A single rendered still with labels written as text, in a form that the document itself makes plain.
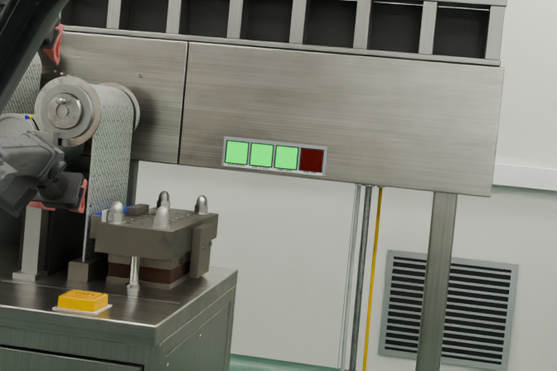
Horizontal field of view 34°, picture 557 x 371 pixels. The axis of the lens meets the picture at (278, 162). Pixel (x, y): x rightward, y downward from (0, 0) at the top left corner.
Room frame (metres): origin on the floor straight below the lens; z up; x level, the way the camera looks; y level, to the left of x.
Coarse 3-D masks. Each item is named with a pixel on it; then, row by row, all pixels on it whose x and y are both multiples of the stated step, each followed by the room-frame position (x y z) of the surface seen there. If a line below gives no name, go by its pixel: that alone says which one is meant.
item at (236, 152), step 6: (228, 144) 2.17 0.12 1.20; (234, 144) 2.17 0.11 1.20; (240, 144) 2.17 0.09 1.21; (246, 144) 2.16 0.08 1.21; (228, 150) 2.17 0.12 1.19; (234, 150) 2.17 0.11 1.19; (240, 150) 2.17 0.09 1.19; (246, 150) 2.16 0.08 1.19; (228, 156) 2.17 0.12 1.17; (234, 156) 2.17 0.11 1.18; (240, 156) 2.17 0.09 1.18; (246, 156) 2.16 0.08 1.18; (234, 162) 2.17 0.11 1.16; (240, 162) 2.17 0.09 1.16
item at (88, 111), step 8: (56, 88) 1.90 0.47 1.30; (64, 88) 1.89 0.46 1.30; (72, 88) 1.89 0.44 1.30; (80, 88) 1.90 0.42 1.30; (48, 96) 1.90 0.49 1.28; (80, 96) 1.89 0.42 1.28; (88, 96) 1.89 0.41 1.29; (88, 104) 1.89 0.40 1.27; (40, 112) 1.90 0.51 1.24; (88, 112) 1.89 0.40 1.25; (48, 120) 1.90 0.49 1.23; (88, 120) 1.89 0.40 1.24; (48, 128) 1.90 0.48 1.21; (56, 128) 1.90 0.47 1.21; (72, 128) 1.89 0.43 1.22; (80, 128) 1.89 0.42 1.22; (64, 136) 1.89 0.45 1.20; (72, 136) 1.89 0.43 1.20
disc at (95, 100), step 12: (48, 84) 1.91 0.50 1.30; (84, 84) 1.90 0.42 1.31; (96, 96) 1.89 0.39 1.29; (36, 108) 1.92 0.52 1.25; (96, 108) 1.89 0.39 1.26; (36, 120) 1.91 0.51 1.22; (96, 120) 1.89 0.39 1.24; (84, 132) 1.90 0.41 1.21; (60, 144) 1.91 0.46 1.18; (72, 144) 1.90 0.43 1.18
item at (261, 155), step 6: (252, 144) 2.16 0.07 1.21; (258, 144) 2.16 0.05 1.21; (252, 150) 2.16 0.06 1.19; (258, 150) 2.16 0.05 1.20; (264, 150) 2.16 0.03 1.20; (270, 150) 2.15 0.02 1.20; (252, 156) 2.16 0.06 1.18; (258, 156) 2.16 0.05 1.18; (264, 156) 2.16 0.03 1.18; (270, 156) 2.15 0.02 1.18; (252, 162) 2.16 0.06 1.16; (258, 162) 2.16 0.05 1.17; (264, 162) 2.16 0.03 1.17; (270, 162) 2.15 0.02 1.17
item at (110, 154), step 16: (96, 144) 1.91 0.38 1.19; (112, 144) 2.01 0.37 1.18; (128, 144) 2.11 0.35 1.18; (96, 160) 1.92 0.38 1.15; (112, 160) 2.01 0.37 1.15; (128, 160) 2.12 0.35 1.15; (96, 176) 1.93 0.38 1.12; (112, 176) 2.02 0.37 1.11; (96, 192) 1.93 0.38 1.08; (112, 192) 2.03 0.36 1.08; (96, 208) 1.94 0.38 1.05
